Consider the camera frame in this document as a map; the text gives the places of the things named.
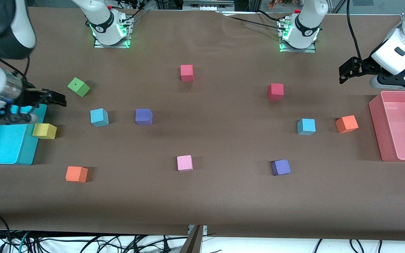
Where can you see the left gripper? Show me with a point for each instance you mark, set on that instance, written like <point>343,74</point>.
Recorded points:
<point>365,65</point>

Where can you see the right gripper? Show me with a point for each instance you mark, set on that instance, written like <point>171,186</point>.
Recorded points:
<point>31,98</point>

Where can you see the light blue foam cube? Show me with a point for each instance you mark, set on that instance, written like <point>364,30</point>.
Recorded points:
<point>306,126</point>
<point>99,117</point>

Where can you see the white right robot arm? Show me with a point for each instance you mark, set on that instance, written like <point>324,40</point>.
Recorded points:
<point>100,21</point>

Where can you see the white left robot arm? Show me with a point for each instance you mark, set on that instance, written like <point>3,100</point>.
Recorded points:
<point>308,21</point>

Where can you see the green foam cube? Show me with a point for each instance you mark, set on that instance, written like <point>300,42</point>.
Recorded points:
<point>78,87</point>

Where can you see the yellow foam cube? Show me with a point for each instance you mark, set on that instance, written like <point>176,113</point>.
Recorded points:
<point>44,130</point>

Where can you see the orange foam cube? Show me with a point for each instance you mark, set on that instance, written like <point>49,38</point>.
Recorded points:
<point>346,124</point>
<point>76,174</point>

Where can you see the pink plastic bin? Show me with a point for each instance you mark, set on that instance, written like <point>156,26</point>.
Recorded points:
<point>404,130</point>

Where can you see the red foam cube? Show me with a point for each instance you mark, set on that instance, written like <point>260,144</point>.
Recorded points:
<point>187,72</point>
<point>275,91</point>

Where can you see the purple foam cube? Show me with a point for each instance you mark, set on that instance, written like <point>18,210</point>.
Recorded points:
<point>281,167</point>
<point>143,116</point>

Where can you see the orange background clutter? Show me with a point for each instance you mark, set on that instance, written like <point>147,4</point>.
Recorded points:
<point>283,3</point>

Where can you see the pink foam cube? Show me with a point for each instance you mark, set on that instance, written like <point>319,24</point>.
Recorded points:
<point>185,163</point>

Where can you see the brown table cover sheet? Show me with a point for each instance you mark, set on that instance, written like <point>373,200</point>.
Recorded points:
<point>223,196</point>

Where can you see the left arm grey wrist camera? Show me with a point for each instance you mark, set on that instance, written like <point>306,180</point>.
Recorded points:
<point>374,82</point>

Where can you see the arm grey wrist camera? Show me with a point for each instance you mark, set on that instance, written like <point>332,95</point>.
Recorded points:
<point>374,82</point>
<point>9,118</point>

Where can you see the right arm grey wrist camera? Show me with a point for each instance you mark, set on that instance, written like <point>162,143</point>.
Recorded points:
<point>9,118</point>

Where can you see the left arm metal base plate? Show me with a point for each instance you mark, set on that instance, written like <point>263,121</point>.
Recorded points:
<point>302,50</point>

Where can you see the grey metal frame piece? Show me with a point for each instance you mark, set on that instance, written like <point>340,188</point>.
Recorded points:
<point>207,6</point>

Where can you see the silver table edge bracket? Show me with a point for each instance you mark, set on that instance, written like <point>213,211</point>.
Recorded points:
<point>204,229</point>

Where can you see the dark metal post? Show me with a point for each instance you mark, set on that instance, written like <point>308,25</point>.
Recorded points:
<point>193,243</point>

